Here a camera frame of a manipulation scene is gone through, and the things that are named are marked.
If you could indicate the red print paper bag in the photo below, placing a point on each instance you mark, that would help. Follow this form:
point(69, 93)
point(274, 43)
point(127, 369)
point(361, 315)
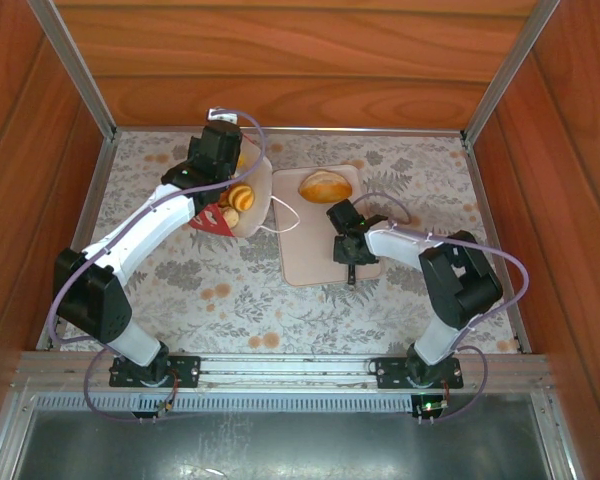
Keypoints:
point(257, 200)

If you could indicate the fake crusty bread roll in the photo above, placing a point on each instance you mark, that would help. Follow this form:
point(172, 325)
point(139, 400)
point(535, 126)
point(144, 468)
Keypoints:
point(325, 187)

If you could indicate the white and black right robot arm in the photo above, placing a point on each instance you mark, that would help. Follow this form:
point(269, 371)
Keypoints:
point(395, 245)

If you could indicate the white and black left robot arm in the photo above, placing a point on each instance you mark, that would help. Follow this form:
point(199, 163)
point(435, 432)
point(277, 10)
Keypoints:
point(145, 230)

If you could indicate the fake yellow bread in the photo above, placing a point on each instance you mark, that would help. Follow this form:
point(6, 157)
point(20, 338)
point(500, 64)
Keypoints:
point(241, 161)

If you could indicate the red patterned paper gift bag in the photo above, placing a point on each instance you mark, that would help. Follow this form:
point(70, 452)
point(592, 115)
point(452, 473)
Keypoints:
point(220, 310)

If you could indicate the beige rectangular tray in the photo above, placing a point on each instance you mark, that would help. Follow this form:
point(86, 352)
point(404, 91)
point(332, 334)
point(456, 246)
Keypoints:
point(310, 240)

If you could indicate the aluminium mounting beam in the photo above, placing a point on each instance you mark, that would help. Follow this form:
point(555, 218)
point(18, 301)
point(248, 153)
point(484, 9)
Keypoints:
point(280, 370)

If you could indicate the grey metal sheet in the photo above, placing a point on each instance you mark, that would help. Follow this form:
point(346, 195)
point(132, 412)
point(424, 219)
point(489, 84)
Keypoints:
point(280, 450)

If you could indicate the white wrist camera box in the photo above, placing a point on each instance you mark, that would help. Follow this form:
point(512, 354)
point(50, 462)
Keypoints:
point(220, 115)

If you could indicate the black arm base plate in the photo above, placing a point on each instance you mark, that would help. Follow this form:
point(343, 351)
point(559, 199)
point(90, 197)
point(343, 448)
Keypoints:
point(390, 372)
point(185, 372)

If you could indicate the aluminium frame rail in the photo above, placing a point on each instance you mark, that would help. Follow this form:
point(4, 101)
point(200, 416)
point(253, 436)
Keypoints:
point(330, 131)
point(86, 215)
point(10, 440)
point(495, 250)
point(555, 440)

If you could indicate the aluminium frame post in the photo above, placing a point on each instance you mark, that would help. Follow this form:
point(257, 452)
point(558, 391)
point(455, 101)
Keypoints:
point(510, 65)
point(72, 65)

